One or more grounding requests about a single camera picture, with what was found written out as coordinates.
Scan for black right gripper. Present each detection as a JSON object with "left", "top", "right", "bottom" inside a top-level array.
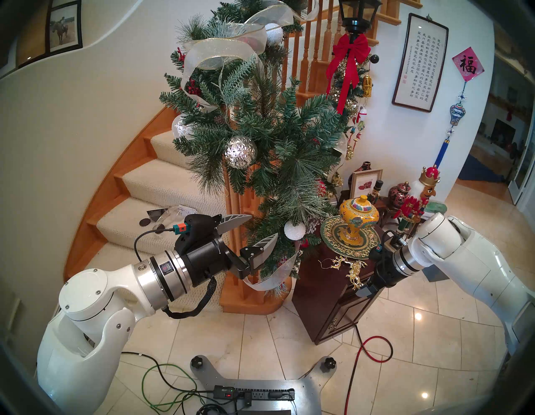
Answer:
[{"left": 355, "top": 250, "right": 409, "bottom": 299}]

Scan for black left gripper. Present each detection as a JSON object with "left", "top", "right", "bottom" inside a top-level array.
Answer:
[{"left": 181, "top": 214, "right": 279, "bottom": 288}]

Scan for gold glitter reindeer ornament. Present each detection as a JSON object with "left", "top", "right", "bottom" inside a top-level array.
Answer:
[{"left": 320, "top": 255, "right": 370, "bottom": 293}]

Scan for white glitter ball ornament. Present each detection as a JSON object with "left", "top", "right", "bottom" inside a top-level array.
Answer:
[
  {"left": 284, "top": 220, "right": 307, "bottom": 241},
  {"left": 263, "top": 23, "right": 285, "bottom": 46}
]

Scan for silver faceted ball ornament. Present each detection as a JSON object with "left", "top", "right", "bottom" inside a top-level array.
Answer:
[{"left": 224, "top": 135, "right": 257, "bottom": 169}]

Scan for green pine Christmas garland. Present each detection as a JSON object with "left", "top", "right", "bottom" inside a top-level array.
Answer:
[{"left": 159, "top": 0, "right": 349, "bottom": 293}]

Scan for clear glass ball ornament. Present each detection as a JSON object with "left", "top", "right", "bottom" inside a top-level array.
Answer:
[{"left": 171, "top": 115, "right": 195, "bottom": 140}]

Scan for dark wooden cabinet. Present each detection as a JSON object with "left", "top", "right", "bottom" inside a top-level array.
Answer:
[{"left": 291, "top": 201, "right": 393, "bottom": 346}]

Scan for sheer white gold-edged ribbon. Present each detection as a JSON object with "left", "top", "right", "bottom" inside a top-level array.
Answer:
[
  {"left": 242, "top": 238, "right": 301, "bottom": 292},
  {"left": 182, "top": 0, "right": 320, "bottom": 111}
]

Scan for green gold round mat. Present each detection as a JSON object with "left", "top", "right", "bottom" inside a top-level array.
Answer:
[{"left": 320, "top": 214, "right": 382, "bottom": 261}]

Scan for blue-grey waste bin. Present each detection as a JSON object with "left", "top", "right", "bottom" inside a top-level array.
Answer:
[{"left": 422, "top": 264, "right": 450, "bottom": 283}]

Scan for clear plastic packaging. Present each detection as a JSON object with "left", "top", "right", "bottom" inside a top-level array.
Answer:
[{"left": 161, "top": 204, "right": 197, "bottom": 228}]

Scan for yellow porcelain lidded jar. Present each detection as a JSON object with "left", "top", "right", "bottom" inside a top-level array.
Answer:
[{"left": 339, "top": 195, "right": 380, "bottom": 246}]

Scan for carpeted wooden staircase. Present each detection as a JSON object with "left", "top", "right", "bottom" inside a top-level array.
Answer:
[{"left": 63, "top": 105, "right": 293, "bottom": 316}]

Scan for dark cloisonne lidded jar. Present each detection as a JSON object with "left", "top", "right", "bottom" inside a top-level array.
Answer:
[{"left": 388, "top": 181, "right": 412, "bottom": 205}]

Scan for large red crowned nutcracker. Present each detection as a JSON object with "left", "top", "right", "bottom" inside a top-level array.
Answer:
[{"left": 395, "top": 165, "right": 441, "bottom": 235}]

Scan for black power strip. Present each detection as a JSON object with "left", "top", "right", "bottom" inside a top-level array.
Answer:
[{"left": 213, "top": 386, "right": 296, "bottom": 404}]

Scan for blue floor rug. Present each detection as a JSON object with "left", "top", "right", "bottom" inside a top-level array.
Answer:
[{"left": 458, "top": 155, "right": 502, "bottom": 182}]

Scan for wooden stair balustrade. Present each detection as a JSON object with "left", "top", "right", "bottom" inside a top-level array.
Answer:
[{"left": 222, "top": 0, "right": 423, "bottom": 293}]

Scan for blue porcelain charm with tassel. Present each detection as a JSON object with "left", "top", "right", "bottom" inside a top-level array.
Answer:
[{"left": 435, "top": 82, "right": 467, "bottom": 168}]

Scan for dark fireplace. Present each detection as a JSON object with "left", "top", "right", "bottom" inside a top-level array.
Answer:
[{"left": 491, "top": 118, "right": 517, "bottom": 143}]

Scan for red velvet bow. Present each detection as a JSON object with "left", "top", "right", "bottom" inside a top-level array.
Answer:
[{"left": 325, "top": 33, "right": 372, "bottom": 115}]

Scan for framed Chinese calligraphy scroll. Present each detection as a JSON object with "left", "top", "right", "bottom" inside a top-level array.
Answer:
[{"left": 392, "top": 13, "right": 450, "bottom": 113}]

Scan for red diamond fu paper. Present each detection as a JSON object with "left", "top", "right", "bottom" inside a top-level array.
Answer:
[{"left": 451, "top": 46, "right": 485, "bottom": 82}]

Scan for black lantern lamp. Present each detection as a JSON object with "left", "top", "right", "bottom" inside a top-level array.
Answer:
[{"left": 338, "top": 0, "right": 383, "bottom": 36}]

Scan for framed horse rider photo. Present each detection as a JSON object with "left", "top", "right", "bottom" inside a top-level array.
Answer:
[{"left": 45, "top": 0, "right": 83, "bottom": 55}]

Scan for brown framed picture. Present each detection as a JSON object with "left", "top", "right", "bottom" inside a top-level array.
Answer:
[{"left": 15, "top": 0, "right": 53, "bottom": 69}]

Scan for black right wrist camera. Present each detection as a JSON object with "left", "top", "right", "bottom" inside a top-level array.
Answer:
[{"left": 373, "top": 241, "right": 395, "bottom": 262}]

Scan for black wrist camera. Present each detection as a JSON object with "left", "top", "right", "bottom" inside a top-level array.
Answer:
[
  {"left": 173, "top": 214, "right": 221, "bottom": 251},
  {"left": 373, "top": 241, "right": 395, "bottom": 262}
]

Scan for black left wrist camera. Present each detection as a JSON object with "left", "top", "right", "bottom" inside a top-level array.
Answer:
[{"left": 173, "top": 214, "right": 221, "bottom": 251}]

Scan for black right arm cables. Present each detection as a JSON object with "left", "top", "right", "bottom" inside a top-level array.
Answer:
[{"left": 382, "top": 228, "right": 412, "bottom": 251}]

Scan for black braided cable sleeve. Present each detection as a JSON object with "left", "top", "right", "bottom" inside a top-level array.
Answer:
[{"left": 162, "top": 276, "right": 218, "bottom": 320}]

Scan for red and black cable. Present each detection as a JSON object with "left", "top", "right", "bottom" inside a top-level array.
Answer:
[{"left": 344, "top": 324, "right": 394, "bottom": 415}]

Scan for thin black camera cable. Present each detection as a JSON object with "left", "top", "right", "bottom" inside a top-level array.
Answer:
[{"left": 134, "top": 228, "right": 176, "bottom": 263}]

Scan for small silver picture frame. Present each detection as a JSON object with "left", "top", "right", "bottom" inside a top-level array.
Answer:
[{"left": 349, "top": 169, "right": 384, "bottom": 200}]

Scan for grey metal robot base plate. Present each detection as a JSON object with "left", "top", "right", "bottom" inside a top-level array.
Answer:
[{"left": 190, "top": 355, "right": 337, "bottom": 415}]

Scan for black floor cable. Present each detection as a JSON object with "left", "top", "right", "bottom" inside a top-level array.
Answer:
[{"left": 121, "top": 351, "right": 218, "bottom": 415}]

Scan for lamp post garland with tinsel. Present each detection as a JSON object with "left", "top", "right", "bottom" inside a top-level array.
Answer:
[{"left": 327, "top": 54, "right": 370, "bottom": 189}]

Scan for green cable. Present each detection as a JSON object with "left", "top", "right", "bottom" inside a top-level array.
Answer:
[{"left": 141, "top": 363, "right": 218, "bottom": 412}]

